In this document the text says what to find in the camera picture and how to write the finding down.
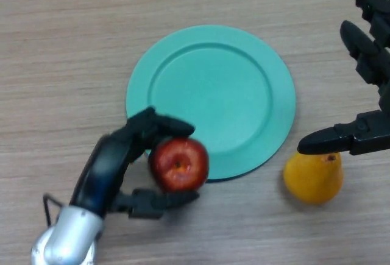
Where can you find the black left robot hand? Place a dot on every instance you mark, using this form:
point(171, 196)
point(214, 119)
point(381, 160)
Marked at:
point(103, 167)

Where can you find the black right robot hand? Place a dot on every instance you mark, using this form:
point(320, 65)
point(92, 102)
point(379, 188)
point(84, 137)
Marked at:
point(368, 58)

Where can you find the yellow pear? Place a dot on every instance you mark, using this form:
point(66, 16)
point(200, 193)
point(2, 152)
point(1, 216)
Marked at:
point(314, 179)

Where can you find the green round plate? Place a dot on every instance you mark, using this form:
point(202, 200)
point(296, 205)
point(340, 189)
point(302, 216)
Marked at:
point(216, 94)

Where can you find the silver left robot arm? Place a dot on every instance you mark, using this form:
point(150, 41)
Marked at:
point(67, 237)

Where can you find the red apple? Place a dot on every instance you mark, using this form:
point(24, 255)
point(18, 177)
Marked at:
point(179, 166)

